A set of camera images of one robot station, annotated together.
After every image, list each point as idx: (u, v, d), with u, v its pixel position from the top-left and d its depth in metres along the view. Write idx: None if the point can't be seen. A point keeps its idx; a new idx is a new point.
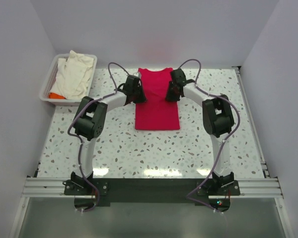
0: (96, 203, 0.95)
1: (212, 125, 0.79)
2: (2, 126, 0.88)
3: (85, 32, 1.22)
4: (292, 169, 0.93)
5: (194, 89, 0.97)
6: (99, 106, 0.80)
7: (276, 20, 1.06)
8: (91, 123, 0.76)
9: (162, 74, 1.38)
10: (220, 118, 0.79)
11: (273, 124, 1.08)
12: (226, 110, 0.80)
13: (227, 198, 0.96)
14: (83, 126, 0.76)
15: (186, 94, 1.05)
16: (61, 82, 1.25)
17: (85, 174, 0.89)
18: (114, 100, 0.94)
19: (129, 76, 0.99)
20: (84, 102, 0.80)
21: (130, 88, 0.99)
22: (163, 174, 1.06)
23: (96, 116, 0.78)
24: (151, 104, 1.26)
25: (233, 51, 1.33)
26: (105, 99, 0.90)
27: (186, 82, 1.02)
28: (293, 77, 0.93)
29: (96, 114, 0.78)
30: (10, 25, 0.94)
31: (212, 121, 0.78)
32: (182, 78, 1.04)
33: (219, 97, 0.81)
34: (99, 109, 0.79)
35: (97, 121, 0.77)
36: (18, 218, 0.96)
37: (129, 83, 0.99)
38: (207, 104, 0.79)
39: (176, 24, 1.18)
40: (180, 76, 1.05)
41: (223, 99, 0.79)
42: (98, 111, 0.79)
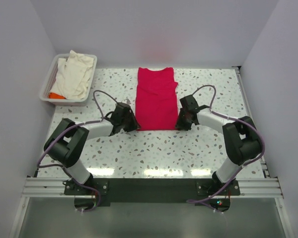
0: (97, 203, 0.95)
1: (239, 152, 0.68)
2: (2, 126, 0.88)
3: (85, 32, 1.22)
4: (293, 170, 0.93)
5: (210, 114, 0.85)
6: (78, 132, 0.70)
7: (276, 20, 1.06)
8: (66, 149, 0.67)
9: (162, 74, 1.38)
10: (247, 144, 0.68)
11: (273, 124, 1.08)
12: (252, 135, 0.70)
13: (227, 199, 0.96)
14: (58, 152, 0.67)
15: (201, 122, 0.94)
16: (61, 82, 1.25)
17: (81, 181, 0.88)
18: (99, 128, 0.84)
19: (119, 104, 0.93)
20: (62, 125, 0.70)
21: (119, 117, 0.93)
22: (163, 174, 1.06)
23: (73, 142, 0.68)
24: (151, 105, 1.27)
25: (233, 51, 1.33)
26: (88, 124, 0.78)
27: (198, 108, 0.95)
28: (294, 78, 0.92)
29: (75, 139, 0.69)
30: (10, 25, 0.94)
31: (238, 148, 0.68)
32: (193, 105, 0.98)
33: (240, 121, 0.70)
34: (78, 134, 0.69)
35: (73, 147, 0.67)
36: (18, 218, 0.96)
37: (117, 112, 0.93)
38: (230, 129, 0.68)
39: (176, 24, 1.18)
40: (191, 103, 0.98)
41: (249, 125, 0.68)
42: (76, 137, 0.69)
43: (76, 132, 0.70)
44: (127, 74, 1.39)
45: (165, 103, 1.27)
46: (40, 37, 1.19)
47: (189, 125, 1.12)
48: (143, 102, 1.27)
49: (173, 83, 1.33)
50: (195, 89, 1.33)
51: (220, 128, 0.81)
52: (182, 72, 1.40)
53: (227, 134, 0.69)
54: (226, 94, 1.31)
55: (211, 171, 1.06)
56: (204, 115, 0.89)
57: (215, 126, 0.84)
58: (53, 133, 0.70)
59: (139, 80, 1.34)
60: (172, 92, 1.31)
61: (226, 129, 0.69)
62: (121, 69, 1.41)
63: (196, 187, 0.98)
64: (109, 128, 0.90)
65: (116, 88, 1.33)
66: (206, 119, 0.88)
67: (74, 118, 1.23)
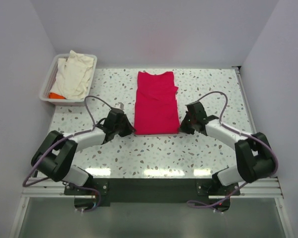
0: (97, 203, 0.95)
1: (253, 172, 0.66)
2: (2, 126, 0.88)
3: (85, 32, 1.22)
4: (292, 170, 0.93)
5: (220, 127, 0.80)
6: (67, 146, 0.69)
7: (276, 20, 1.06)
8: (54, 164, 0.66)
9: (162, 78, 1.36)
10: (260, 163, 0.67)
11: (273, 124, 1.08)
12: (265, 152, 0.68)
13: (227, 199, 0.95)
14: (48, 165, 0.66)
15: (209, 133, 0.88)
16: (61, 82, 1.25)
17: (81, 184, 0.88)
18: (90, 138, 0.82)
19: (111, 110, 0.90)
20: (51, 139, 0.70)
21: (111, 124, 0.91)
22: (162, 174, 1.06)
23: (61, 156, 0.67)
24: (150, 109, 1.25)
25: (233, 51, 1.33)
26: (78, 135, 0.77)
27: (207, 118, 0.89)
28: (294, 77, 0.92)
29: (64, 153, 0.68)
30: (10, 24, 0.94)
31: (252, 166, 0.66)
32: (201, 115, 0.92)
33: (254, 139, 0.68)
34: (65, 148, 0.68)
35: (60, 161, 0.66)
36: (18, 219, 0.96)
37: (111, 118, 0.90)
38: (243, 148, 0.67)
39: (176, 24, 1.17)
40: (199, 111, 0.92)
41: (263, 144, 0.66)
42: (64, 151, 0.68)
43: (64, 145, 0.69)
44: (127, 74, 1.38)
45: (165, 108, 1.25)
46: (40, 37, 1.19)
47: (192, 130, 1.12)
48: (143, 107, 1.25)
49: (173, 87, 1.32)
50: (195, 89, 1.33)
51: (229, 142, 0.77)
52: (182, 72, 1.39)
53: (241, 153, 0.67)
54: (226, 94, 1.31)
55: (211, 171, 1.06)
56: (212, 127, 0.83)
57: (224, 140, 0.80)
58: (40, 147, 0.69)
59: (139, 84, 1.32)
60: (172, 97, 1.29)
61: (238, 147, 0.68)
62: (121, 69, 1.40)
63: (196, 187, 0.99)
64: (101, 136, 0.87)
65: (116, 88, 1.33)
66: (215, 132, 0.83)
67: (74, 118, 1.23)
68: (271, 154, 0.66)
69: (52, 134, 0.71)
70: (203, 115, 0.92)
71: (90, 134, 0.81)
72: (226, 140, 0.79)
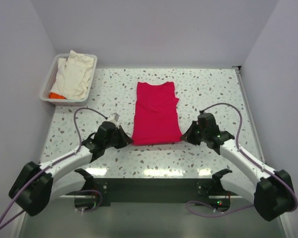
0: (98, 203, 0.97)
1: (272, 211, 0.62)
2: (2, 126, 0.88)
3: (85, 32, 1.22)
4: (292, 170, 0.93)
5: (238, 153, 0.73)
6: (40, 181, 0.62)
7: (276, 20, 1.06)
8: (27, 201, 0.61)
9: (162, 88, 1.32)
10: (281, 202, 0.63)
11: (274, 124, 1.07)
12: (286, 192, 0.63)
13: (227, 199, 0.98)
14: (23, 203, 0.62)
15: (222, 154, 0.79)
16: (61, 82, 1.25)
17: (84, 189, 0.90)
18: (73, 163, 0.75)
19: (102, 125, 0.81)
20: (27, 172, 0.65)
21: (102, 141, 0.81)
22: (163, 174, 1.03)
23: (35, 193, 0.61)
24: (150, 122, 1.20)
25: (233, 51, 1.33)
26: (58, 163, 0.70)
27: (221, 136, 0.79)
28: (294, 77, 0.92)
29: (37, 190, 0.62)
30: (10, 24, 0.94)
31: (273, 207, 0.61)
32: (214, 130, 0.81)
33: (277, 179, 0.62)
34: (39, 184, 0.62)
35: (34, 199, 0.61)
36: (17, 219, 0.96)
37: (101, 134, 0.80)
38: (266, 188, 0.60)
39: (176, 24, 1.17)
40: (212, 126, 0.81)
41: (288, 187, 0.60)
42: (37, 188, 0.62)
43: (38, 181, 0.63)
44: (127, 74, 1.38)
45: (165, 120, 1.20)
46: (41, 37, 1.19)
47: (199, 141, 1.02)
48: (143, 120, 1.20)
49: (174, 98, 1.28)
50: (195, 89, 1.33)
51: (247, 172, 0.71)
52: (182, 72, 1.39)
53: (263, 193, 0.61)
54: (226, 94, 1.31)
55: (211, 171, 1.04)
56: (228, 150, 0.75)
57: (242, 169, 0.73)
58: (17, 181, 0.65)
59: (139, 94, 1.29)
60: (173, 109, 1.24)
61: (260, 187, 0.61)
62: (121, 69, 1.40)
63: (196, 187, 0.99)
64: (87, 156, 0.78)
65: (116, 88, 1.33)
66: (232, 157, 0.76)
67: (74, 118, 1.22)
68: (294, 198, 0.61)
69: (29, 167, 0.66)
70: (216, 130, 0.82)
71: (73, 158, 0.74)
72: (241, 167, 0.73)
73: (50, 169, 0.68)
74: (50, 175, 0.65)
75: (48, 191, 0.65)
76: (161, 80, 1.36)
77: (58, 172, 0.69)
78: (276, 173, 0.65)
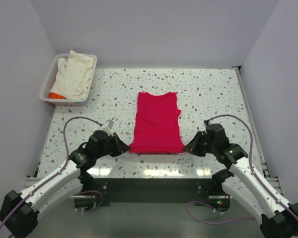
0: (97, 203, 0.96)
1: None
2: (1, 125, 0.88)
3: (85, 31, 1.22)
4: (292, 170, 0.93)
5: (253, 177, 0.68)
6: (21, 212, 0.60)
7: (276, 19, 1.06)
8: (13, 229, 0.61)
9: (163, 99, 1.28)
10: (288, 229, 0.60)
11: (274, 125, 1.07)
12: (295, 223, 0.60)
13: (227, 198, 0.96)
14: (10, 229, 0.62)
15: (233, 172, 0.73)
16: (61, 82, 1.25)
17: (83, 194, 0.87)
18: (60, 184, 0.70)
19: (92, 136, 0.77)
20: (8, 202, 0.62)
21: (93, 151, 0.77)
22: (163, 174, 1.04)
23: (18, 224, 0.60)
24: (152, 134, 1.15)
25: (234, 51, 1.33)
26: (40, 189, 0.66)
27: (233, 151, 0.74)
28: (294, 77, 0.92)
29: (18, 221, 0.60)
30: (10, 24, 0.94)
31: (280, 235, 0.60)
32: (224, 143, 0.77)
33: (291, 214, 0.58)
34: (20, 216, 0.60)
35: (18, 228, 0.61)
36: None
37: (91, 145, 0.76)
38: (280, 223, 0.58)
39: (176, 24, 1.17)
40: (223, 139, 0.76)
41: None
42: (19, 219, 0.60)
43: (19, 211, 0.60)
44: (127, 74, 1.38)
45: (167, 133, 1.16)
46: (41, 36, 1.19)
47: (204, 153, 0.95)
48: (144, 132, 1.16)
49: (176, 110, 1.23)
50: (195, 89, 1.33)
51: (257, 197, 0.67)
52: (182, 72, 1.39)
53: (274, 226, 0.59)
54: (226, 94, 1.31)
55: (211, 171, 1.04)
56: (241, 171, 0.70)
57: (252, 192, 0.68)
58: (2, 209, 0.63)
59: (139, 106, 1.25)
60: (174, 120, 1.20)
61: (273, 221, 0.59)
62: (121, 69, 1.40)
63: (196, 187, 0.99)
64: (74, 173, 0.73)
65: (116, 88, 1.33)
66: (243, 179, 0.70)
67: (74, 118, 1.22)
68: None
69: (10, 196, 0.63)
70: (225, 143, 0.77)
71: (57, 180, 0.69)
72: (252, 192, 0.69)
73: (31, 197, 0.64)
74: (31, 204, 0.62)
75: (32, 218, 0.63)
76: (161, 80, 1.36)
77: (39, 199, 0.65)
78: (290, 207, 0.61)
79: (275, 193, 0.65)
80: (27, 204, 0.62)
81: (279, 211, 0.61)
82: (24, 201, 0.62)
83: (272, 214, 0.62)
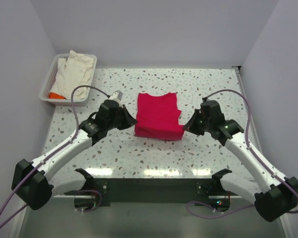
0: (97, 203, 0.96)
1: (275, 214, 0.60)
2: (1, 126, 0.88)
3: (85, 32, 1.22)
4: (292, 170, 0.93)
5: (247, 151, 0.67)
6: (34, 180, 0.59)
7: (276, 19, 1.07)
8: (27, 198, 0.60)
9: (163, 100, 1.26)
10: (285, 205, 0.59)
11: (273, 125, 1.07)
12: (291, 196, 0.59)
13: (227, 198, 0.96)
14: (23, 199, 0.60)
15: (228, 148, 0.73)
16: (61, 82, 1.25)
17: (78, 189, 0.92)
18: (70, 152, 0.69)
19: (103, 104, 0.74)
20: (20, 170, 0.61)
21: (104, 120, 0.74)
22: (162, 174, 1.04)
23: (32, 192, 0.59)
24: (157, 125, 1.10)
25: (233, 51, 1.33)
26: (51, 157, 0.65)
27: (228, 127, 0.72)
28: (294, 77, 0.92)
29: (32, 189, 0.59)
30: (10, 24, 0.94)
31: (276, 211, 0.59)
32: (219, 119, 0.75)
33: (287, 187, 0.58)
34: (33, 184, 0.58)
35: (32, 196, 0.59)
36: (17, 219, 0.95)
37: (102, 113, 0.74)
38: (276, 197, 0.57)
39: (176, 24, 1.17)
40: (217, 115, 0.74)
41: (295, 195, 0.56)
42: (33, 187, 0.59)
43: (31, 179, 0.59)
44: (127, 74, 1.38)
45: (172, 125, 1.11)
46: (40, 36, 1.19)
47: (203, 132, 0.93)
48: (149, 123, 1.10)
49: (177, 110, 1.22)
50: (195, 88, 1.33)
51: (253, 173, 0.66)
52: (182, 72, 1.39)
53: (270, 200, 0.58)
54: (226, 94, 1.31)
55: (211, 171, 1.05)
56: (237, 147, 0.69)
57: (248, 167, 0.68)
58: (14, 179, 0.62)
59: (140, 106, 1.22)
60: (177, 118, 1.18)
61: (269, 195, 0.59)
62: (121, 69, 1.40)
63: (196, 187, 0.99)
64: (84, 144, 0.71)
65: (116, 88, 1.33)
66: (239, 154, 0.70)
67: (74, 118, 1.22)
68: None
69: (21, 165, 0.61)
70: (221, 119, 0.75)
71: (68, 148, 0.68)
72: (248, 167, 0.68)
73: (43, 166, 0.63)
74: (43, 173, 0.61)
75: (45, 187, 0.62)
76: (161, 80, 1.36)
77: (52, 168, 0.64)
78: (286, 180, 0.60)
79: (270, 167, 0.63)
80: (39, 172, 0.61)
81: (275, 185, 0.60)
82: (36, 169, 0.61)
83: (268, 189, 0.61)
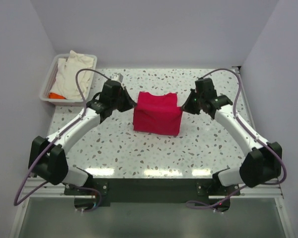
0: (97, 203, 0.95)
1: (257, 179, 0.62)
2: (1, 125, 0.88)
3: (85, 32, 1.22)
4: (292, 170, 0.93)
5: (234, 120, 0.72)
6: (52, 153, 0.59)
7: (276, 19, 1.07)
8: (48, 172, 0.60)
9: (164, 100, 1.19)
10: (267, 171, 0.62)
11: (273, 124, 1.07)
12: (273, 162, 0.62)
13: (227, 199, 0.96)
14: (43, 175, 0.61)
15: (217, 119, 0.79)
16: (61, 82, 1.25)
17: (80, 185, 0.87)
18: (82, 128, 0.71)
19: (106, 83, 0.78)
20: (37, 146, 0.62)
21: (108, 99, 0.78)
22: (162, 175, 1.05)
23: (51, 164, 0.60)
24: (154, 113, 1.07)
25: (233, 51, 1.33)
26: (66, 133, 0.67)
27: (217, 100, 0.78)
28: (294, 77, 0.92)
29: (51, 161, 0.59)
30: (10, 24, 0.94)
31: (258, 175, 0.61)
32: (211, 93, 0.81)
33: (269, 149, 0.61)
34: (52, 157, 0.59)
35: (52, 169, 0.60)
36: (18, 219, 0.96)
37: (106, 92, 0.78)
38: (257, 157, 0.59)
39: (176, 24, 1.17)
40: (209, 90, 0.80)
41: (277, 157, 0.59)
42: (52, 160, 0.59)
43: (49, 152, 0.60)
44: (127, 74, 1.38)
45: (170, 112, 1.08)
46: (41, 36, 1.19)
47: (198, 111, 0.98)
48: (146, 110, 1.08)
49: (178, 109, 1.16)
50: None
51: (239, 140, 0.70)
52: (182, 72, 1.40)
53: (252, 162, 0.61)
54: (226, 94, 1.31)
55: (211, 171, 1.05)
56: (224, 116, 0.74)
57: (235, 136, 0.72)
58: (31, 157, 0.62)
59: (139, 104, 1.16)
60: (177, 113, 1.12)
61: (251, 156, 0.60)
62: (121, 69, 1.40)
63: (196, 187, 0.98)
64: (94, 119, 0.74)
65: None
66: (227, 125, 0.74)
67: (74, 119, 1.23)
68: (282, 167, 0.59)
69: (37, 142, 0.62)
70: (213, 94, 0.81)
71: (80, 124, 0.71)
72: (235, 135, 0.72)
73: (59, 140, 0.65)
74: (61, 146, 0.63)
75: (64, 161, 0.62)
76: (161, 80, 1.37)
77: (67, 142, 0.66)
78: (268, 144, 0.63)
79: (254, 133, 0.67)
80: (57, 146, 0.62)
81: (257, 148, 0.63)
82: (53, 144, 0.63)
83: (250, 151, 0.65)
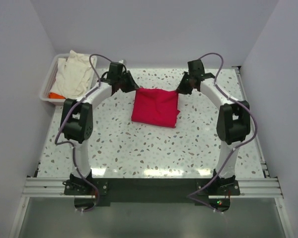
0: (97, 203, 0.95)
1: (227, 132, 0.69)
2: (1, 126, 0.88)
3: (85, 32, 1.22)
4: (292, 169, 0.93)
5: (214, 87, 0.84)
6: (83, 108, 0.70)
7: (276, 19, 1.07)
8: (79, 126, 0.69)
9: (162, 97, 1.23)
10: (237, 125, 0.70)
11: (273, 124, 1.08)
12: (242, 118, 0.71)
13: (227, 198, 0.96)
14: (72, 130, 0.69)
15: (202, 90, 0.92)
16: (61, 82, 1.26)
17: (84, 175, 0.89)
18: (99, 95, 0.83)
19: (112, 63, 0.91)
20: (67, 106, 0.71)
21: (115, 76, 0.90)
22: (162, 174, 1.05)
23: (82, 118, 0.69)
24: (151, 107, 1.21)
25: (233, 51, 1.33)
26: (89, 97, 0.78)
27: (204, 75, 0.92)
28: (293, 77, 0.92)
29: (82, 115, 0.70)
30: (10, 24, 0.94)
31: (227, 127, 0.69)
32: (199, 71, 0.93)
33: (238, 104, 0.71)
34: (84, 110, 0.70)
35: (83, 122, 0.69)
36: (17, 218, 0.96)
37: (113, 70, 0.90)
38: (226, 110, 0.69)
39: (176, 24, 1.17)
40: (198, 68, 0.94)
41: (244, 107, 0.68)
42: (83, 113, 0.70)
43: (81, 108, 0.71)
44: None
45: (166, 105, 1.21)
46: (41, 37, 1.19)
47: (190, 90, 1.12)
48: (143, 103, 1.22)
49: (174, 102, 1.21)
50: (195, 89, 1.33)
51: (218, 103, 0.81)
52: (182, 72, 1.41)
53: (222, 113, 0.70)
54: None
55: (211, 171, 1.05)
56: (206, 86, 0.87)
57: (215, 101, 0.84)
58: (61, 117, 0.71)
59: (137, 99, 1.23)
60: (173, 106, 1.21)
61: (221, 109, 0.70)
62: None
63: (196, 187, 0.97)
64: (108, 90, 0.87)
65: None
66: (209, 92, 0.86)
67: None
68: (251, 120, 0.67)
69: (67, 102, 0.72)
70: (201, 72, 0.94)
71: (98, 91, 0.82)
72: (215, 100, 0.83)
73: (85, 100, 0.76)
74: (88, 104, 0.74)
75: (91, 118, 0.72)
76: (161, 80, 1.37)
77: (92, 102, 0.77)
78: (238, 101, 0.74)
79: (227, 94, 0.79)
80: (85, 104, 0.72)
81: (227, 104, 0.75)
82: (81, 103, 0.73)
83: None
